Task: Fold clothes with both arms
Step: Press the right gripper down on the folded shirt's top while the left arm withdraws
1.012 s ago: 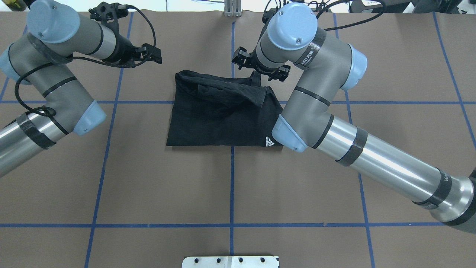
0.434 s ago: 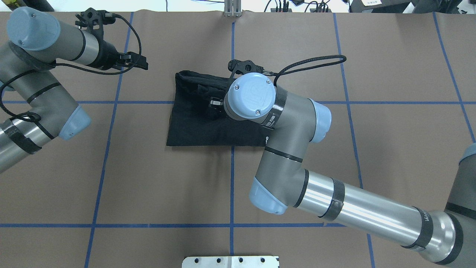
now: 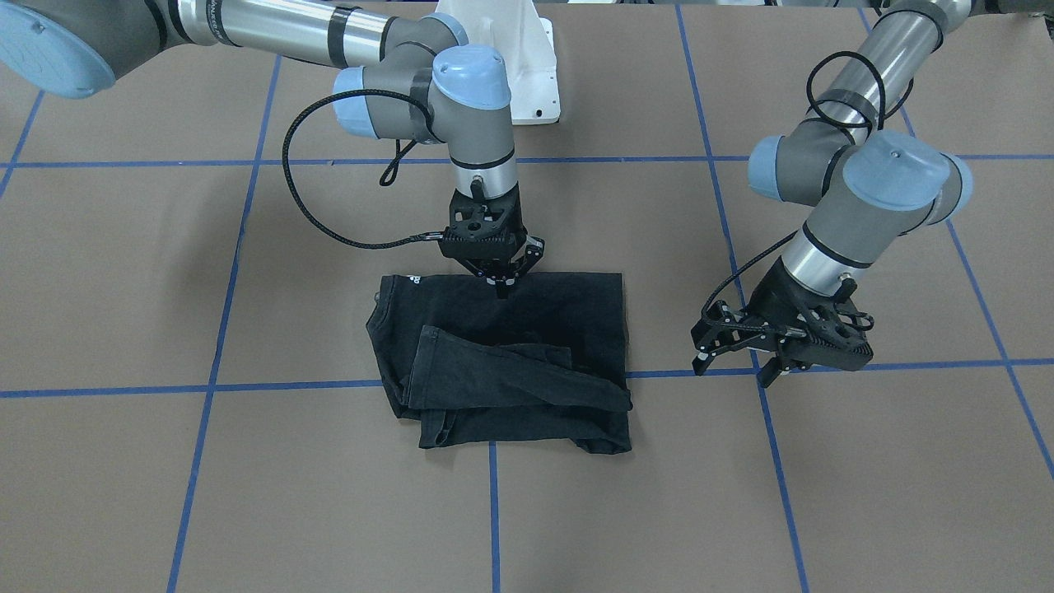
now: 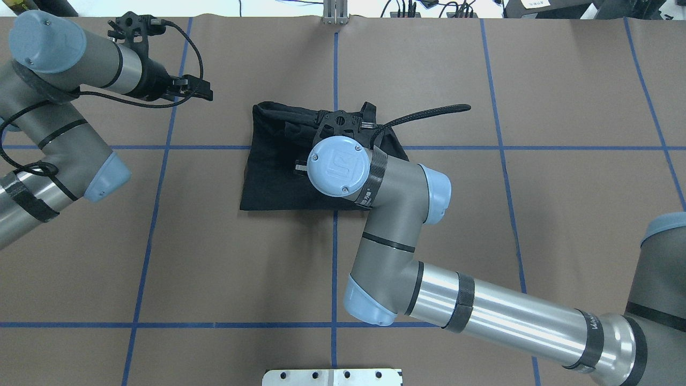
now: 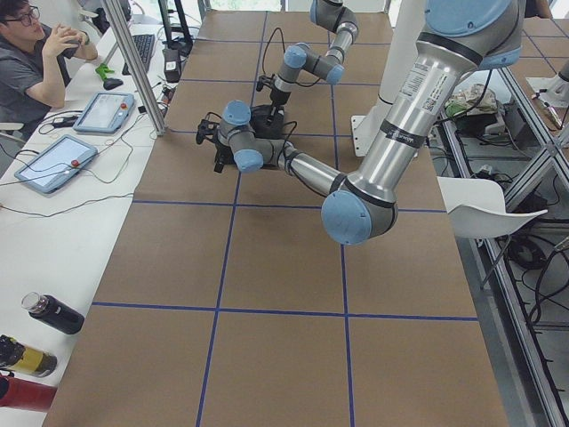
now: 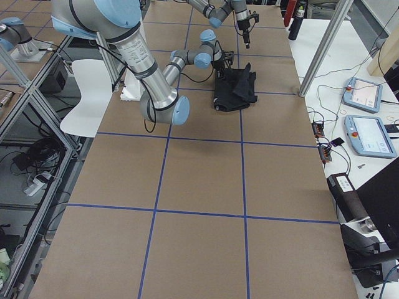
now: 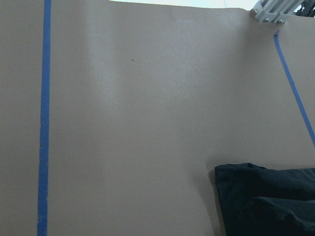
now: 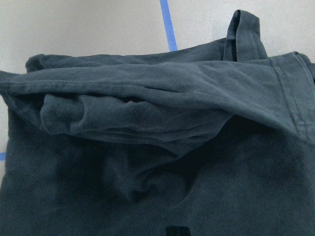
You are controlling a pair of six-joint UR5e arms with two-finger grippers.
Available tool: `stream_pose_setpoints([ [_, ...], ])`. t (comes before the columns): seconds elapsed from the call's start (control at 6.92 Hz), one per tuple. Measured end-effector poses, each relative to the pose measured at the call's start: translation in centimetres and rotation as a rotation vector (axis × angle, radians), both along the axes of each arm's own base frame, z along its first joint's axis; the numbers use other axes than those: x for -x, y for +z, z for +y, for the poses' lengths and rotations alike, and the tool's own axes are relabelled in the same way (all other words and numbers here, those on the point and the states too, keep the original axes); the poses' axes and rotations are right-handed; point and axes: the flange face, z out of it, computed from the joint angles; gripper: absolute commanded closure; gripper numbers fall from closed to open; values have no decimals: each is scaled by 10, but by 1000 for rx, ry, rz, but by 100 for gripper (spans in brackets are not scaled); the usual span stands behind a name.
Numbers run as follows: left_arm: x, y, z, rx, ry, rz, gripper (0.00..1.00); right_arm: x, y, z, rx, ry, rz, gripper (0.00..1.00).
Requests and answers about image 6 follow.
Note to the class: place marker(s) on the upper teach pendant tablet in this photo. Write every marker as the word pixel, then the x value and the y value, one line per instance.
pixel 363 94

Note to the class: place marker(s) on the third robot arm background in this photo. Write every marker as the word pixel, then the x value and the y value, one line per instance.
pixel 16 39

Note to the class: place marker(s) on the red cylinder bottle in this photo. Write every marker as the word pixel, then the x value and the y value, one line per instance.
pixel 291 4

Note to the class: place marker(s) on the black water bottle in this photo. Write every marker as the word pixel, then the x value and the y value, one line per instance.
pixel 296 24

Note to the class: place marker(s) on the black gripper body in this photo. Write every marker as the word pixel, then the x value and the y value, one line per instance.
pixel 243 26
pixel 219 66

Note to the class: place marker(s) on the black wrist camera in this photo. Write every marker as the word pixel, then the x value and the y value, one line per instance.
pixel 254 16
pixel 228 58

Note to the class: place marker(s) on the dark rectangular device box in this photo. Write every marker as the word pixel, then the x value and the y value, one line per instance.
pixel 347 202

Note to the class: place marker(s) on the white plastic chair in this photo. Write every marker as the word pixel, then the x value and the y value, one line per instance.
pixel 95 88

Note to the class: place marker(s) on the small black square pad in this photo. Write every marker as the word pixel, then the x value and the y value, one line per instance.
pixel 337 142

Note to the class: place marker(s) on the black monitor on stand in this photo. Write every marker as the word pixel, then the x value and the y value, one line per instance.
pixel 370 260

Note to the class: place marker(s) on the upper orange circuit board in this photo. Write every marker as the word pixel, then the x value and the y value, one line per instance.
pixel 318 129

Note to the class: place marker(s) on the black graphic t-shirt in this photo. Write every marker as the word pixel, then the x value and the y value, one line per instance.
pixel 236 91

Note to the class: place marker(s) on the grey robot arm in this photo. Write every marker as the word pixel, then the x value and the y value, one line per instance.
pixel 217 15
pixel 119 24

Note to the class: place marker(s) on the teach pendant tablet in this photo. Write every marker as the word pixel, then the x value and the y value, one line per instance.
pixel 363 94
pixel 368 136

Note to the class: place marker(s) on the aluminium frame rail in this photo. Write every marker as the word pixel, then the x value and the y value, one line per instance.
pixel 324 45

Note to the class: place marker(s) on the lower teach pendant tablet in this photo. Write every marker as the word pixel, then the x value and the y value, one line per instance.
pixel 368 136

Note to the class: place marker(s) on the orange circuit board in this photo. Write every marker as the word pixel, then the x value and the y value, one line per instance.
pixel 324 153
pixel 318 129

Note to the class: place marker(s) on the lower orange circuit board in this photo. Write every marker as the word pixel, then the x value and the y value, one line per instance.
pixel 324 153

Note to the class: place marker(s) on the white metal mount base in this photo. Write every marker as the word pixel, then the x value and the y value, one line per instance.
pixel 132 88

